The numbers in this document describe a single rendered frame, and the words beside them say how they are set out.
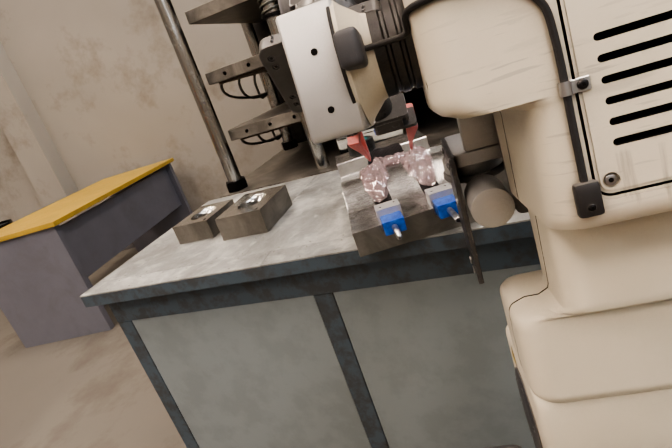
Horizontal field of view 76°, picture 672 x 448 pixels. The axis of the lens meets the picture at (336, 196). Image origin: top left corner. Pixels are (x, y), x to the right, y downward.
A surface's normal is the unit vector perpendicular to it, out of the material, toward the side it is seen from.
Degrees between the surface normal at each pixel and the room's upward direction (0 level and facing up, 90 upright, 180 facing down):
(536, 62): 82
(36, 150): 90
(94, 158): 90
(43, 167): 90
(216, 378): 90
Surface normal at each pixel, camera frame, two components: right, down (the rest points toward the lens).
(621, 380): -0.18, 0.21
